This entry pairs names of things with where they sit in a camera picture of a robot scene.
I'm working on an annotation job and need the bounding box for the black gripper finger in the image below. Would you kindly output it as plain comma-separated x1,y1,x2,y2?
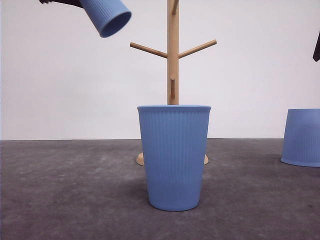
312,31,320,62
39,0,84,9

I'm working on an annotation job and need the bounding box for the blue ribbed cup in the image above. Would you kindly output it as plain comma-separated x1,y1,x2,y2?
137,105,211,212
280,108,320,167
79,0,132,38

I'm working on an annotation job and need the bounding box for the wooden mug tree stand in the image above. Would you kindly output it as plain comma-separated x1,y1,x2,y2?
130,0,217,166

